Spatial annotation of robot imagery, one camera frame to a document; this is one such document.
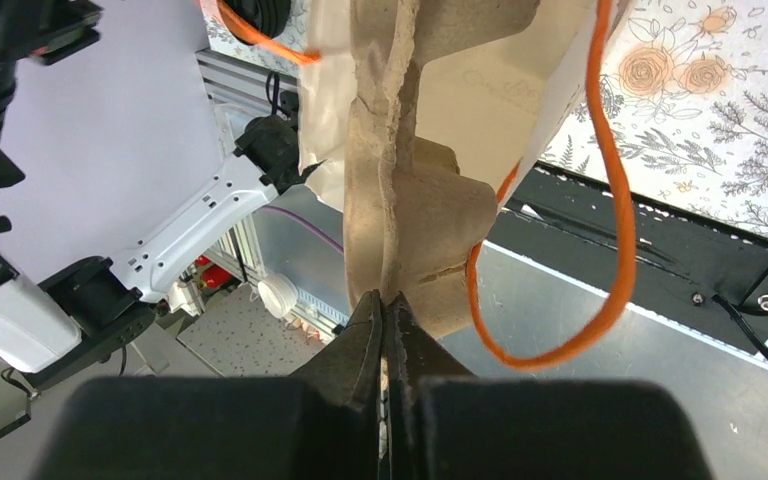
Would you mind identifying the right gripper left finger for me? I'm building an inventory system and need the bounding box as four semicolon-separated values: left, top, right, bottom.
290;290;384;479

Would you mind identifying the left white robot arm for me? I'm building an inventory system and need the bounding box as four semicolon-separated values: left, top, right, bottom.
0;1;292;389

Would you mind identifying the black ribbed cup stack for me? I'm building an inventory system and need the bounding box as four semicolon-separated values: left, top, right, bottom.
227;0;292;39

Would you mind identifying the single brown pulp carrier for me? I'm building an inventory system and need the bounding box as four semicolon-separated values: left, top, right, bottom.
343;1;538;339

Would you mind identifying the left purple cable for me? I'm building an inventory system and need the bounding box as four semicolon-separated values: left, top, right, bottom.
258;203;347;256

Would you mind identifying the floral table mat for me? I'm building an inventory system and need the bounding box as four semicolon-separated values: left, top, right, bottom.
201;0;768;252

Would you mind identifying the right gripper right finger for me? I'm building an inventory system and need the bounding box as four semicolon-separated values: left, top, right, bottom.
383;293;473;479

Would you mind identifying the beige paper bag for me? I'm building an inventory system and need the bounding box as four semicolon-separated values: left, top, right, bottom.
198;0;640;372

